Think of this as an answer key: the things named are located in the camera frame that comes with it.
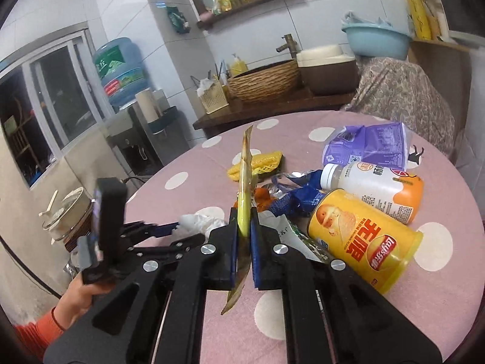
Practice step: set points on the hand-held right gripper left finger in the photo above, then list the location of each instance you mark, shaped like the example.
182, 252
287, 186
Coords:
232, 265

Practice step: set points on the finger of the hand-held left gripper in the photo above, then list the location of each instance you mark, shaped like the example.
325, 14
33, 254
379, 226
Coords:
165, 230
170, 249

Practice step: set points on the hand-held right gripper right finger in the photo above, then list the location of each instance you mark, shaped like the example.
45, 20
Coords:
254, 265

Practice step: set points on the white tissue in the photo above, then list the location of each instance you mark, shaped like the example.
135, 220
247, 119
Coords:
197, 223

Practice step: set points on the yellow green snack wrapper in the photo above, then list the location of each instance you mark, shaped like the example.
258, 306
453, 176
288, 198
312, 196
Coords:
244, 197

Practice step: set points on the person's left forearm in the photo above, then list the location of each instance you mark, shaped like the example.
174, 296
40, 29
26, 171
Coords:
34, 331

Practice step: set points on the person's left hand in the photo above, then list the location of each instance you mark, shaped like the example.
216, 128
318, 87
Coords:
75, 299

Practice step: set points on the pot with glass lid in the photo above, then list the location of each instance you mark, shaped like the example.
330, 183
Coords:
72, 216

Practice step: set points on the white green snack packet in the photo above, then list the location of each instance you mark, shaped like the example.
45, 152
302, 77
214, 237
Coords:
280, 231

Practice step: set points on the white spoon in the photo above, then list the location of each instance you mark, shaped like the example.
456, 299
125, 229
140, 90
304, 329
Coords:
50, 204

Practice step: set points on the orange crumpled wrapper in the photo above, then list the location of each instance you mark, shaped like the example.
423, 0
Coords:
263, 198

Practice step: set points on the pink polka-dot tablecloth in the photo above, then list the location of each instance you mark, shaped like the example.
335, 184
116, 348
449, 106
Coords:
212, 167

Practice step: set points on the blue foil wrapper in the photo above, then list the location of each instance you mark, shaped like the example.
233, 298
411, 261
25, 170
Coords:
303, 197

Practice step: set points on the grey water dispenser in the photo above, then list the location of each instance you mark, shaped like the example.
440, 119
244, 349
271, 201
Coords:
140, 136

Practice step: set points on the yellow chips can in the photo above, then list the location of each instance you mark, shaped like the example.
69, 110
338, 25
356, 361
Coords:
352, 235

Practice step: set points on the yellow foam fruit net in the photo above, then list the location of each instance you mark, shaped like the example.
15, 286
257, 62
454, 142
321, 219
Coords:
265, 159

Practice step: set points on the teal plastic holder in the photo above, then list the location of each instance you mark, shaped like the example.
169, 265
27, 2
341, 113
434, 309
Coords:
163, 119

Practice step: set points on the white paper cup stack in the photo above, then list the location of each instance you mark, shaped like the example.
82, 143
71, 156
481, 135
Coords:
147, 104

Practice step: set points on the beige slotted basket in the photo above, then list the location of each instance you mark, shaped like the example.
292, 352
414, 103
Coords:
214, 100

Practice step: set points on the white orange drink bottle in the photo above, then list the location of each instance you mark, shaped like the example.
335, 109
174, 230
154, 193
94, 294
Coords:
371, 187

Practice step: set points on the blue water jug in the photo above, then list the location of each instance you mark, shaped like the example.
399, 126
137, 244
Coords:
117, 68

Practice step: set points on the white paper napkins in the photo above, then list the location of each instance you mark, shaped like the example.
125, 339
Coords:
206, 84

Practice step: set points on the aluminium sliding window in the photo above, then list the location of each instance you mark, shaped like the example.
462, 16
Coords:
34, 83

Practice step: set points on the dark wooden counter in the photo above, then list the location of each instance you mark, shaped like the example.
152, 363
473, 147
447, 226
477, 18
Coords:
265, 112

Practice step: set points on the bundle of chopsticks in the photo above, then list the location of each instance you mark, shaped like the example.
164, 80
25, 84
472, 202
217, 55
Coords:
219, 72

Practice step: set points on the purple snack bag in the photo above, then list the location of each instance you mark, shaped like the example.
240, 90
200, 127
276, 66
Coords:
371, 144

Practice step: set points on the yellow soap bottle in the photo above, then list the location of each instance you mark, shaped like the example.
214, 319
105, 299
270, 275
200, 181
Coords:
238, 68

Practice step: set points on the wicker-look wash basin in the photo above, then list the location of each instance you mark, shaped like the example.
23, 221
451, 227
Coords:
265, 81

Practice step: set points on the brown plastic tub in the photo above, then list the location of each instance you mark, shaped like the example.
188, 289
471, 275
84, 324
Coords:
329, 79

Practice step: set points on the green hanging packet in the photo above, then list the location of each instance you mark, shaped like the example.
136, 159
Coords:
178, 21

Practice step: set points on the white plastic basin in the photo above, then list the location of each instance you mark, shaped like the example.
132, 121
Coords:
326, 55

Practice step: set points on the bamboo-style faucet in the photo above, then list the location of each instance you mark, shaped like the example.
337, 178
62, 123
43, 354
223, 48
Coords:
290, 45

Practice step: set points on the floral cloth cover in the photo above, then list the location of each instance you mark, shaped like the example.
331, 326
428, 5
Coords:
398, 91

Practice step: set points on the light blue plastic basin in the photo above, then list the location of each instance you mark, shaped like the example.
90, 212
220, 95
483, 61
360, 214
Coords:
375, 43

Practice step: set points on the grey plastic bag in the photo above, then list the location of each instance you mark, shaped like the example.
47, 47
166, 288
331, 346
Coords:
360, 21

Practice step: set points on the wooden cabinet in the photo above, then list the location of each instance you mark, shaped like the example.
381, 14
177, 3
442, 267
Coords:
439, 68

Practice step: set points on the yellow wrap roll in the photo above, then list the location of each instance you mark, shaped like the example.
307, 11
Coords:
416, 11

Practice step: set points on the white toaster oven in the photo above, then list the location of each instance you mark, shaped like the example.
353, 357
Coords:
464, 11

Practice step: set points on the dark wooden wall shelf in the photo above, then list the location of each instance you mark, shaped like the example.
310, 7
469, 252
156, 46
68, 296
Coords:
265, 0

